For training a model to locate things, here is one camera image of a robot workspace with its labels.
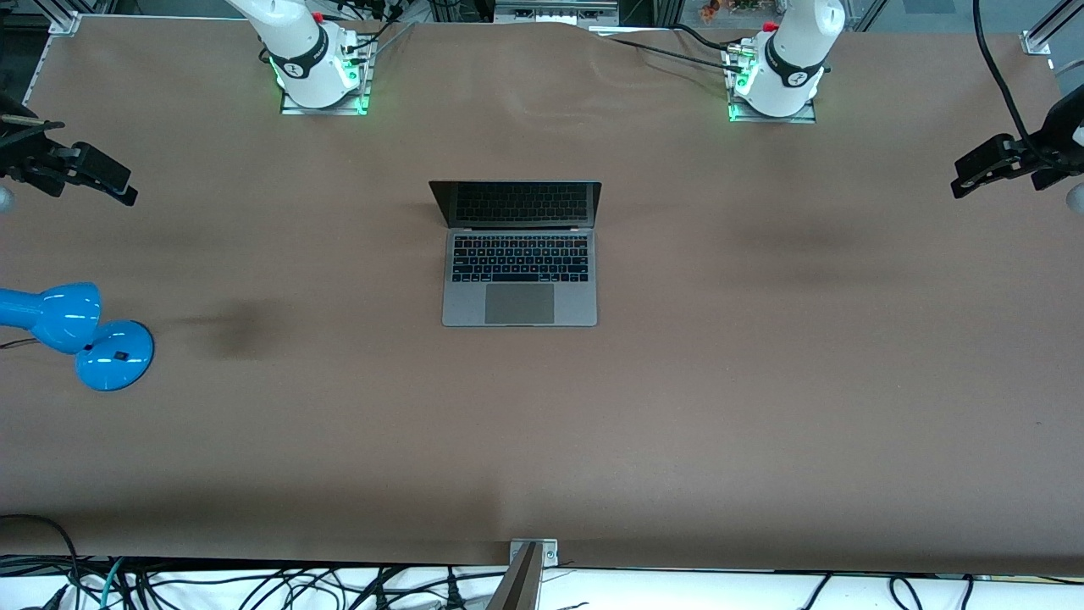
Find grey open-lid laptop computer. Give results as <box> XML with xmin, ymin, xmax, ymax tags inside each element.
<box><xmin>428</xmin><ymin>180</ymin><xmax>603</xmax><ymax>328</ymax></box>

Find teal floor cable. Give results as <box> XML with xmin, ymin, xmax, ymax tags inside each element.
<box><xmin>100</xmin><ymin>557</ymin><xmax>126</xmax><ymax>610</ymax></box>

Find looped black floor cable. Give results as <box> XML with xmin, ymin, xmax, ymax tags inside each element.
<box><xmin>0</xmin><ymin>513</ymin><xmax>82</xmax><ymax>610</ymax></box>

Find long black base cable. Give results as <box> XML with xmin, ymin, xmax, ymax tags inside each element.
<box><xmin>605</xmin><ymin>36</ymin><xmax>746</xmax><ymax>75</ymax></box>

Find aluminium frame profile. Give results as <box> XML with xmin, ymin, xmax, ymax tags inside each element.
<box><xmin>1020</xmin><ymin>0</ymin><xmax>1084</xmax><ymax>57</ymax></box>
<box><xmin>30</xmin><ymin>0</ymin><xmax>82</xmax><ymax>36</ymax></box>

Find metal post bracket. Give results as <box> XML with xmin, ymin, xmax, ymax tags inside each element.
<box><xmin>508</xmin><ymin>537</ymin><xmax>560</xmax><ymax>568</ymax></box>

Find grey power strip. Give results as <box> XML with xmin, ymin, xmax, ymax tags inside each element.
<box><xmin>494</xmin><ymin>0</ymin><xmax>620</xmax><ymax>25</ymax></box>

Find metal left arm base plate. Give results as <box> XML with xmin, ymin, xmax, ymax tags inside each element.
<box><xmin>726</xmin><ymin>41</ymin><xmax>819</xmax><ymax>125</ymax></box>

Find black right base cable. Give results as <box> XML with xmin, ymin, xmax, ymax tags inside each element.
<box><xmin>343</xmin><ymin>7</ymin><xmax>418</xmax><ymax>67</ymax></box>

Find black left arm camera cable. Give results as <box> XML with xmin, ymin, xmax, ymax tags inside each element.
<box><xmin>972</xmin><ymin>0</ymin><xmax>1044</xmax><ymax>147</ymax></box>

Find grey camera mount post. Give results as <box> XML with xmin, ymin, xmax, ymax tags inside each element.
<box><xmin>485</xmin><ymin>542</ymin><xmax>544</xmax><ymax>610</ymax></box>

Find blue desk lamp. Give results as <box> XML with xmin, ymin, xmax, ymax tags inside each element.
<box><xmin>0</xmin><ymin>282</ymin><xmax>156</xmax><ymax>392</ymax></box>

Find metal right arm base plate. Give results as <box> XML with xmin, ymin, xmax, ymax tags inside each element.
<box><xmin>279</xmin><ymin>36</ymin><xmax>374</xmax><ymax>117</ymax></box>

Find short black base cable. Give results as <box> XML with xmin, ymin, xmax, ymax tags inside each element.
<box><xmin>673</xmin><ymin>23</ymin><xmax>734</xmax><ymax>53</ymax></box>

